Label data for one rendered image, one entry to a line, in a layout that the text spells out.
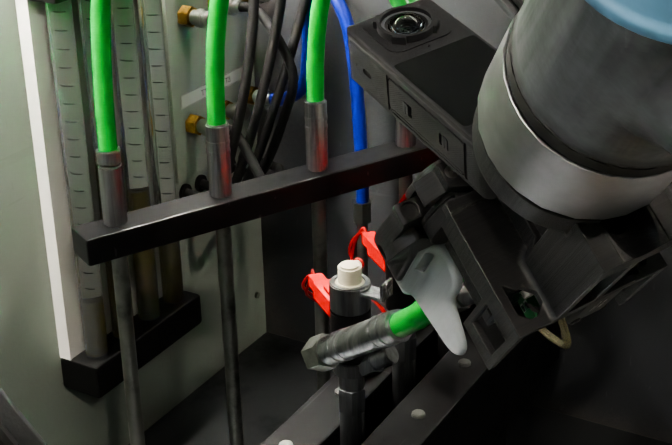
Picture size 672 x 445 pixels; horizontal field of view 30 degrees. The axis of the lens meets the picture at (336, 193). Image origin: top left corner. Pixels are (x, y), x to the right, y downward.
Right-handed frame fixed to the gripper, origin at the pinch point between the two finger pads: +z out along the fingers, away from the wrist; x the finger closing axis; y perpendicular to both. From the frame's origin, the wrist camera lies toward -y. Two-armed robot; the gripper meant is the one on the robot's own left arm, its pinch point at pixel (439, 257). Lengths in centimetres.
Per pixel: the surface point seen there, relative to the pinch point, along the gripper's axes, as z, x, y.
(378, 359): 22.2, 0.4, -0.2
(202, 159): 47, 1, -28
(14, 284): 35.4, -19.1, -19.7
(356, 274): 19.1, 1.0, -5.4
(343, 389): 25.5, -1.9, 0.1
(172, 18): 36, 2, -37
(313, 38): 25.8, 8.6, -25.5
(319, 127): 30.9, 7.2, -20.4
